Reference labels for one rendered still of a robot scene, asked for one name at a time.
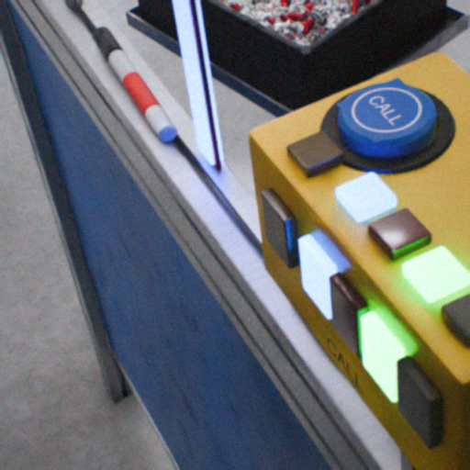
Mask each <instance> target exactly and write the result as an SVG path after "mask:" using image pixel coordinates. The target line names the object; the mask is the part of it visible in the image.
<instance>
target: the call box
mask: <svg viewBox="0 0 470 470"><path fill-rule="evenodd" d="M397 78H398V79H399V80H401V81H402V82H403V83H404V84H407V85H410V86H413V87H415V88H418V89H420V90H421V92H422V93H424V94H425V95H427V96H429V97H430V98H431V100H432V101H433V103H434V105H435V108H436V113H437V114H438V117H436V132H435V136H434V138H433V140H432V141H431V143H430V144H429V145H428V146H427V147H426V148H425V149H424V150H421V151H420V152H418V153H416V154H414V155H410V156H408V157H404V158H398V159H391V160H379V159H371V158H366V157H363V156H360V155H357V154H355V153H353V152H351V151H348V150H347V149H346V148H345V146H344V145H343V143H342V142H341V139H340V136H339V125H338V113H339V109H340V107H339V106H338V105H337V103H340V102H341V101H344V100H345V99H346V98H347V97H349V95H351V94H352V93H354V92H355V91H357V90H360V89H362V88H364V87H366V86H369V84H379V83H387V82H389V81H392V80H395V79H397ZM320 130H322V131H325V133H326V134H327V135H328V137H329V138H330V139H331V140H332V141H333V142H334V143H335V144H336V145H337V147H339V148H340V150H341V151H342V152H343V155H344V161H343V163H342V164H340V165H337V166H334V167H332V168H330V169H328V170H326V171H323V172H320V173H319V174H317V175H314V176H311V177H309V178H307V177H306V176H305V175H303V173H302V171H301V170H300V169H299V168H297V166H296V165H295V164H294V163H293V162H292V161H291V160H290V157H289V156H288V155H287V149H286V147H287V146H288V145H290V143H292V142H294V141H297V140H301V139H304V138H305V137H308V136H311V135H313V134H316V133H318V131H320ZM248 139H249V147H250V155H251V162H252V177H253V183H254V192H255V200H257V207H258V215H259V222H260V231H261V237H262V246H263V259H264V267H265V270H266V272H267V273H268V274H269V275H270V277H272V278H273V279H274V281H275V282H276V285H277V286H278V287H279V289H280V290H281V291H282V293H283V294H284V295H285V296H286V297H287V299H288V301H289V302H290V303H291V305H292V306H293V307H294V309H295V310H296V311H297V313H298V314H299V315H300V317H301V318H302V319H303V320H304V321H305V322H306V324H307V326H308V328H309V329H310V331H312V332H313V333H314V335H315V336H316V337H317V340H318V341H319V343H320V344H321V345H322V347H324V348H325V349H326V352H327V353H328V354H329V356H330V357H331V359H332V360H333V361H334V363H335V364H337V365H338V367H339V368H340V369H341V371H342V372H343V375H344V376H345V377H346V379H348V380H349V381H350V383H351V384H352V387H353V388H354V389H355V391H356V392H357V393H359V395H360V396H361V398H362V400H363V401H364V403H365V404H366V405H367V407H368V408H369V409H371V411H372V412H373V413H374V415H375V416H376V419H377V420H378V421H380V423H381V424H382V425H383V426H384V427H385V430H386V431H387V433H388V434H390V435H391V438H392V439H393V440H394V442H395V443H396V444H397V447H399V448H400V450H401V451H402V452H403V454H404V455H405V456H406V458H407V459H409V461H410V462H411V463H412V466H413V467H414V468H415V470H470V348H469V347H467V345H466V344H465V343H464V342H463V341H461V339H460V337H459V336H458V335H457V334H456V333H455V332H454V331H453V330H452V328H451V327H450V326H449V325H448V324H447V323H446V321H445V320H444V319H442V317H441V307H442V306H443V304H447V303H449V302H451V301H453V300H455V299H457V298H459V297H462V296H464V295H467V294H469V293H470V284H469V285H466V286H464V287H462V288H460V289H458V290H455V291H453V293H451V294H450V295H448V296H446V297H441V298H439V299H437V300H435V301H432V302H428V301H427V300H426V299H425V297H423V296H422V295H421V294H420V292H419V290H418V289H417V288H416V287H415V286H414V285H412V284H411V282H410V281H409V280H408V279H407V277H406V276H405V275H404V274H403V264H404V263H406V262H408V261H410V260H412V259H415V258H417V257H420V256H421V255H423V253H426V252H429V251H431V250H434V249H437V248H439V247H444V248H445V249H446V250H448V251H449V252H450V253H451V254H452V256H453V258H454V259H455V260H456V261H458V262H459V263H460V264H461V265H462V266H463V267H464V269H465V270H466V271H467V272H468V273H469V274H470V74H469V73H468V72H466V71H465V70H463V69H462V68H461V67H460V66H459V65H458V64H457V63H454V61H453V60H452V59H451V58H450V57H449V56H447V55H446V54H445V53H441V52H434V53H432V54H429V55H427V56H423V57H421V59H418V60H416V61H414V62H410V63H407V64H405V65H402V67H399V68H397V69H395V70H392V71H389V72H387V73H383V74H380V76H377V77H376V78H374V79H370V80H368V81H365V82H363V83H360V84H358V85H356V86H354V87H352V88H349V89H346V90H344V91H341V92H339V93H337V94H334V95H331V96H330V97H328V98H325V99H323V100H319V101H318V102H316V103H313V104H311V105H307V106H306V107H304V108H301V109H299V110H296V111H294V112H291V113H289V114H287V115H284V116H281V117H279V118H278V119H276V120H273V121H271V122H267V123H265V124H262V125H261V126H259V127H255V128H253V129H252V131H251V132H250V133H249V137H248ZM371 172H373V173H375V175H377V176H378V177H379V178H380V179H381V181H382V182H383V183H384V184H385V185H386V186H387V187H388V189H390V190H391V191H392V192H393V193H394V194H395V196H396V197H397V205H396V206H395V207H393V208H391V209H389V210H386V211H384V212H382V213H380V214H378V216H374V217H372V218H369V219H367V220H364V221H362V222H357V221H356V219H355V218H354V217H352V216H351V215H350V213H349V211H348V210H347V209H346V208H345V207H344V206H343V205H342V203H341V202H339V201H338V199H337V198H336V195H335V190H336V188H337V187H340V185H344V184H346V183H348V182H350V181H353V180H355V179H357V178H360V177H362V176H364V175H367V174H369V173H371ZM268 188H273V190H274V191H275V192H276V193H277V194H278V196H279V197H280V198H281V200H282V201H283V203H284V204H286V205H287V207H288V208H289V209H290V210H291V211H292V213H293V215H294V216H295V218H296V226H297V247H299V239H301V238H302V237H305V236H307V235H310V236H311V237H312V238H314V240H315V241H316V242H317V244H318V245H319V247H320V248H321V249H322V250H323V251H324V252H325V253H327V254H328V257H329V258H330V259H331V261H332V262H333V263H334V264H335V265H336V273H342V274H343V275H344V276H345V278H346V279H347V280H348V281H349V282H350V285H352V286H353V287H354V289H355V290H356V291H357V292H358V293H359V295H360V296H361V298H362V299H363V301H365V302H366V303H367V304H368V306H369V313H370V312H374V313H375V314H376V315H377V316H378V317H379V318H380V319H381V322H382V323H383V324H384V325H385V326H386V328H387V329H389V330H390V332H391V334H392V335H393V336H394V337H395V339H396V340H397V341H399V343H400V344H401V346H402V347H403V349H404V356H405V355H410V356H411V358H412V359H413V361H414V362H415V363H416V364H417V366H419V367H420V369H421V370H422V372H423V373H424V374H425V375H426V376H427V377H428V378H429V379H430V380H431V382H432V383H433V384H434V385H435V387H436V389H438V390H439V391H440V392H441V394H442V444H441V445H438V446H436V447H434V448H432V449H429V448H428V447H427V446H426V445H425V444H424V441H423V440H422V439H421V438H420V437H419V436H418V435H417V433H416V432H415V431H414V429H413V428H412V427H410V426H409V423H408V422H407V420H406V419H405V418H404V416H403V414H401V413H400V412H399V410H398V409H397V401H395V402H394V401H391V400H390V399H389V397H388V396H387V395H386V392H385V391H384V390H383V389H382V388H381V387H380V386H379V385H378V383H377V382H376V381H375V379H374V378H373V376H372V375H370V374H369V371H368V370H367V369H366V368H365V366H364V358H360V359H359V358H358V357H357V356H356V355H355V353H354V352H353V350H352V348H351V347H350V346H348V344H347V343H346V342H345V340H344V339H343V338H342V337H341V335H340V333H339V332H338V331H337V330H335V329H334V327H333V326H332V320H331V319H328V318H327V317H326V316H324V314H323V313H322V312H321V309H320V308H319V307H318V305H317V304H316V303H315V301H314V300H313V299H311V296H310V295H309V294H308V292H307V291H306V290H305V288H304V286H303V277H302V266H301V257H300V247H299V257H300V265H298V266H295V267H293V268H288V266H287V265H286V264H285V263H284V262H283V261H282V260H281V258H280V257H279V255H278V253H277V252H276V251H275V250H274V248H273V247H272V245H270V244H269V243H268V241H267V239H266V234H265V226H264V218H263V203H262V195H261V192H262V191H264V190H266V189H268ZM403 208H408V210H409V211H410V212H411V213H412V214H414V216H415V217H416V218H417V219H418V220H419V221H420V222H421V223H422V224H423V226H424V227H426V228H427V230H428V231H429V232H430V233H431V244H430V245H429V246H426V247H423V248H421V249H419V250H417V251H415V252H411V253H409V254H407V256H405V257H403V258H399V259H397V260H395V261H392V260H391V259H389V258H388V257H387V256H386V254H385V253H384V251H383V250H382V249H381V248H380V247H379V246H377V245H376V243H375V241H374V240H373V239H372V238H371V237H370V235H369V234H368V225H369V224H370V223H372V222H374V221H376V220H378V219H381V218H384V217H386V216H389V214H392V213H394V212H396V211H398V210H400V209H403Z"/></svg>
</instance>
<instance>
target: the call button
mask: <svg viewBox="0 0 470 470"><path fill-rule="evenodd" d="M337 105H338V106H339V107H340V109H339V113H338V125H339V136H340V139H341V142H342V143H343V145H344V146H345V148H346V149H347V150H348V151H351V152H353V153H355V154H357V155H360V156H363V157H366V158H371V159H379V160H391V159H398V158H404V157H408V156H410V155H414V154H416V153H418V152H420V151H421V150H424V149H425V148H426V147H427V146H428V145H429V144H430V143H431V141H432V140H433V138H434V136H435V132H436V117H438V114H437V113H436V108H435V105H434V103H433V101H432V100H431V98H430V97H429V96H427V95H425V94H424V93H422V92H421V90H420V89H418V88H415V87H413V86H410V85H407V84H404V83H403V82H402V81H401V80H399V79H398V78H397V79H395V80H392V81H389V82H387V83H379V84H369V86H366V87H364V88H362V89H360V90H357V91H355V92H354V93H352V94H351V95H349V97H347V98H346V99H345V100H344V101H341V102H340V103H337Z"/></svg>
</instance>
